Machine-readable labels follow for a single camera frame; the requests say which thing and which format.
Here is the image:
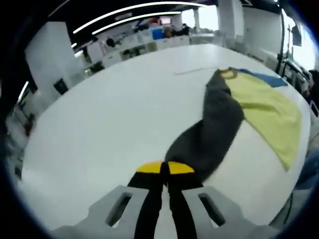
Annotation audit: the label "black monitor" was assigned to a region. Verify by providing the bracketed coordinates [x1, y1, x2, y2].
[291, 23, 302, 47]

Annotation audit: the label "yellow blue grey garment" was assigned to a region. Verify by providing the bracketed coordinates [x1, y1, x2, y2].
[164, 66, 304, 182]

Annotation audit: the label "ceiling light strip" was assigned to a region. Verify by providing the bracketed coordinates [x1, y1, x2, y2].
[92, 11, 181, 35]
[73, 2, 207, 34]

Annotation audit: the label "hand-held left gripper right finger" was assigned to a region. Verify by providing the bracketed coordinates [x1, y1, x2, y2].
[166, 161, 247, 239]

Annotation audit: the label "black stand pole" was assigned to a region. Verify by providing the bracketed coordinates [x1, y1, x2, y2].
[275, 7, 286, 73]

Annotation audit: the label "white cabinet row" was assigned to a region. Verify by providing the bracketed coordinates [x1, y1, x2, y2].
[83, 29, 215, 73]

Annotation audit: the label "wide white square pillar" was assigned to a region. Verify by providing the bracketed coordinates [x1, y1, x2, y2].
[24, 21, 85, 98]

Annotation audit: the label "black wall panel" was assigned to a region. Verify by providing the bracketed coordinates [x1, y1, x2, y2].
[53, 78, 68, 95]

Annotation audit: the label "person's blue trousers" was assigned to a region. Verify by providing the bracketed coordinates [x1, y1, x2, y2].
[298, 146, 319, 192]

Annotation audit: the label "white desk black legs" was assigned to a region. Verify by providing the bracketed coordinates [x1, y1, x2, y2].
[281, 57, 312, 85]

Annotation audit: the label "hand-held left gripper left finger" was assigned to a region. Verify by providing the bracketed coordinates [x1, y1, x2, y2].
[87, 161, 164, 239]

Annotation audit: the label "blue storage bin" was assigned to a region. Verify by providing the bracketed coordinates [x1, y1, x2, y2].
[152, 27, 164, 40]

